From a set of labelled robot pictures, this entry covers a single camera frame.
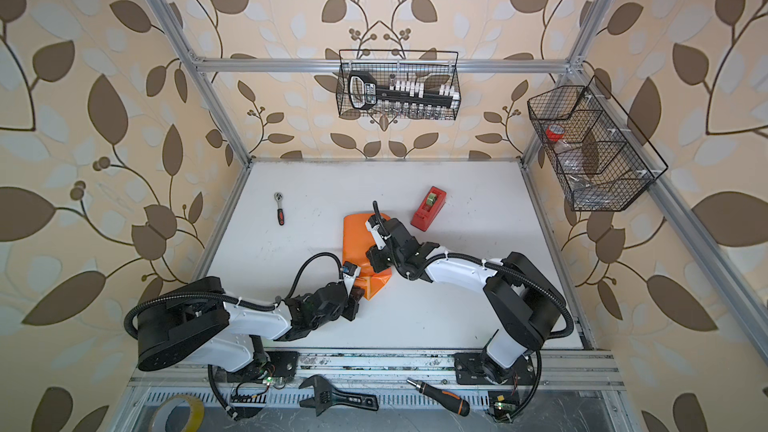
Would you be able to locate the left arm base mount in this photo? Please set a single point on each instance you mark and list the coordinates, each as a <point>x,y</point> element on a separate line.
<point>279,366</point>

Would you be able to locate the small red-handled ratchet wrench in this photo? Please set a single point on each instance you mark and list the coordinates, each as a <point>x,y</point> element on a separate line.
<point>278,197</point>

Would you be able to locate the black orange screwdriver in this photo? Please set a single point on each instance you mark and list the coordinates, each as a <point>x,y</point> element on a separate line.
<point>448,400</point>

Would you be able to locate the black wire basket back wall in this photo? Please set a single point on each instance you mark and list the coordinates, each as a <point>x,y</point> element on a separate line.
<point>434,67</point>

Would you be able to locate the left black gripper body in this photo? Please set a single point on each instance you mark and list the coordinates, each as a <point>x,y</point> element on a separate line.
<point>349,309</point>

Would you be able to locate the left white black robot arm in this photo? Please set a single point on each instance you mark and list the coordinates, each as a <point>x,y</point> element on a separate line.
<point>201,324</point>

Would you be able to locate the red tape dispenser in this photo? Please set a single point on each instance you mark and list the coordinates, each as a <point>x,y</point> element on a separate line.
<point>429,208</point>

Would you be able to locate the aluminium front rail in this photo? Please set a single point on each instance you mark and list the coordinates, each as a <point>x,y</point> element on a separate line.
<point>562,370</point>

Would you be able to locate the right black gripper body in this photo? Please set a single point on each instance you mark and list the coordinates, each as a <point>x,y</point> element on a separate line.
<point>382,259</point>

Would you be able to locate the black wire basket wall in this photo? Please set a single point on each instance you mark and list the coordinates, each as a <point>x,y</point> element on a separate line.
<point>605,161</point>
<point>434,67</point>

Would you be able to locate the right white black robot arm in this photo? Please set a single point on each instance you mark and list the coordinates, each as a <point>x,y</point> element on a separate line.
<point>531,310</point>

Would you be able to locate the black wire basket right wall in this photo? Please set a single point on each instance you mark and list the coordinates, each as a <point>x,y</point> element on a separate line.
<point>605,161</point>

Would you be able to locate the yellow orange wrapping paper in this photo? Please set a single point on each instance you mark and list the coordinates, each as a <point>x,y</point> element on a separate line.
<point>357,240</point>

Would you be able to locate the black adjustable wrench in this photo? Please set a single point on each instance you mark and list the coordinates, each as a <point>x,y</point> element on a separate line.
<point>326,395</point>

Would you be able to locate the black socket set holder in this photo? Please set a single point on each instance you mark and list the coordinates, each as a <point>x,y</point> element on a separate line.
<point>365,93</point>

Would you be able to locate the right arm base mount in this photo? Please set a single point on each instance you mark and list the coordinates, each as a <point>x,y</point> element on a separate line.
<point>476,368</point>

